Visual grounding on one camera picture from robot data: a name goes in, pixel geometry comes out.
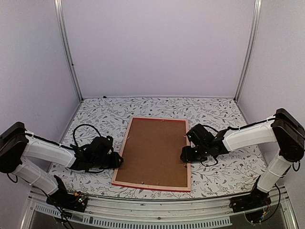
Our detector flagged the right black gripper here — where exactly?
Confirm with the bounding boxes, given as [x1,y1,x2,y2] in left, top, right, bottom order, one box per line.
[180,144,210,163]

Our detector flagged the right aluminium corner post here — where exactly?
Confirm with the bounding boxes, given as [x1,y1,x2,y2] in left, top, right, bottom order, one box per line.
[234,0,262,103]

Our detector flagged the aluminium corner post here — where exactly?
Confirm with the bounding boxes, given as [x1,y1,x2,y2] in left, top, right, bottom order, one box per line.
[54,0,83,103]
[234,0,262,103]

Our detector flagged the floral patterned table cover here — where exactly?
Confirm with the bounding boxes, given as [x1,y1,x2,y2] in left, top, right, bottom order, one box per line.
[49,97,266,199]

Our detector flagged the red wooden picture frame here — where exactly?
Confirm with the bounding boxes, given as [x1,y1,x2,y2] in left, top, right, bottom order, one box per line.
[111,116,192,193]

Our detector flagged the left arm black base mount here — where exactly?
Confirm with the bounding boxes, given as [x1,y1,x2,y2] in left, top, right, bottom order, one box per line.
[46,175,88,213]

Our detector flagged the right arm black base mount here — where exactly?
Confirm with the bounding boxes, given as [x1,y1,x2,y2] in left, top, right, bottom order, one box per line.
[229,188,271,213]

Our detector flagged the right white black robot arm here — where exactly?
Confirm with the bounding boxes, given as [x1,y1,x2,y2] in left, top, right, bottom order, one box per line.
[180,108,305,208]

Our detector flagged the left aluminium corner post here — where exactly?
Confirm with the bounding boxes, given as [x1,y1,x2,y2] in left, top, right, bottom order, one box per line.
[54,0,83,103]

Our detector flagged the brown cardboard backing board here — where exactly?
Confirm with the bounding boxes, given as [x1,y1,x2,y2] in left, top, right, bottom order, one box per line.
[115,118,188,187]

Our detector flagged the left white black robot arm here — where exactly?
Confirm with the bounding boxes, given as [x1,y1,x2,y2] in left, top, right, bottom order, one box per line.
[0,122,123,207]

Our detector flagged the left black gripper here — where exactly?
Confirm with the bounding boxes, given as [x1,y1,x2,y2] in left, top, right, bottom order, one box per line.
[91,153,122,171]

